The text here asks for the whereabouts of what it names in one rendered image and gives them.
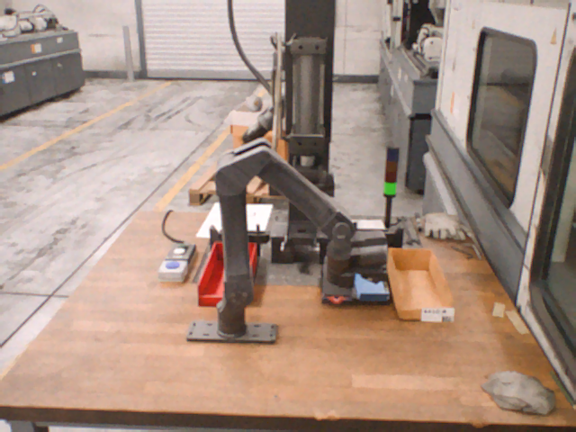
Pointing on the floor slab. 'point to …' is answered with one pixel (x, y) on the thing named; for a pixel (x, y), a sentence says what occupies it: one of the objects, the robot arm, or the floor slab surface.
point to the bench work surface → (270, 354)
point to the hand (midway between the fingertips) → (336, 294)
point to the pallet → (256, 189)
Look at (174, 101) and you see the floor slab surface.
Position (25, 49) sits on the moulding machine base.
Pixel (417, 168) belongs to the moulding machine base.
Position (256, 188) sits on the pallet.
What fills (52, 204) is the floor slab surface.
